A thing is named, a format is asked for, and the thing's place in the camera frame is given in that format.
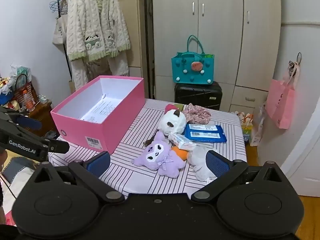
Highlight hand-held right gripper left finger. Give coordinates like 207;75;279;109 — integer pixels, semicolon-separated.
34;151;125;204

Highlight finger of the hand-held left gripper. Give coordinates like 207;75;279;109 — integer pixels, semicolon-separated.
15;116;42;130
49;139;70;154

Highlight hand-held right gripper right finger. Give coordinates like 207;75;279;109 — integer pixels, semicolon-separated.
191;150;284;203

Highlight white fluffy plush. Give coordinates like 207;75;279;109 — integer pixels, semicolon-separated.
187;145;218;182

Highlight pink cardboard box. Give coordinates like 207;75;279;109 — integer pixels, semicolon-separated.
50;75;145;155

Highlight white tissue pack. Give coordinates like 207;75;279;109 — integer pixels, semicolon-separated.
168;132;197;152

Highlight pink floral scrunchie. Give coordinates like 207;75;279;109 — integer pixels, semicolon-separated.
182;103;212;124

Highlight purple plush toy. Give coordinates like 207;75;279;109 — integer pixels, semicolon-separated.
132;131;185;178

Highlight wooden nightstand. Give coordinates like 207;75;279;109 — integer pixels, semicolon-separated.
27;101;59;138

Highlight orange drink bottle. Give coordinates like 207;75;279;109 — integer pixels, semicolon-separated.
22;90;35;112

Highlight blue wet wipes pack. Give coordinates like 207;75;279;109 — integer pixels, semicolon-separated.
184;124;227;143

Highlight colourful gift bag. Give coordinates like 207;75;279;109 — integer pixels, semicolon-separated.
241;112;254;143

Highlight white plastic bag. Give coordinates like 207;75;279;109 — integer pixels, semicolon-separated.
10;65;32;90

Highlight white paper sheet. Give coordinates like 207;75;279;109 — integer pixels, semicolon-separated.
80;94;123;123

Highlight clear plastic bag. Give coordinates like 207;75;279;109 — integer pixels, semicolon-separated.
250;102;267;147

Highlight white panda plush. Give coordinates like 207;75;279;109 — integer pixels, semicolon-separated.
142;109;187;147

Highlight black suitcase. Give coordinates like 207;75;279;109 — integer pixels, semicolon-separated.
174;81;223;110

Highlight plant print bag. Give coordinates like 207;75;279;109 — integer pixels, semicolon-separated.
86;61;110;79

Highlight pink paper bag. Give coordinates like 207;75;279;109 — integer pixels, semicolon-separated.
265;79;297;130

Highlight canvas tote bag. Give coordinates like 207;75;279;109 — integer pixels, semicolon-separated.
52;0;69;53

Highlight white door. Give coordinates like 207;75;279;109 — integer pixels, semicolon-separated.
272;0;320;198

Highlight teal felt handbag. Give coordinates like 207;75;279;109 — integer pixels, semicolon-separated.
171;35;214;85

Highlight cream fleece pants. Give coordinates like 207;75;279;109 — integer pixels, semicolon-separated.
71;51;130;90

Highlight beige wardrobe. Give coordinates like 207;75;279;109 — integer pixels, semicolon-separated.
151;0;282;113

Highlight cream knitted cardigan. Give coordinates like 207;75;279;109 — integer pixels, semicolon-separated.
66;0;131;62

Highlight beige cabinet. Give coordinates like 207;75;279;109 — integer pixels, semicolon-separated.
107;0;148;80

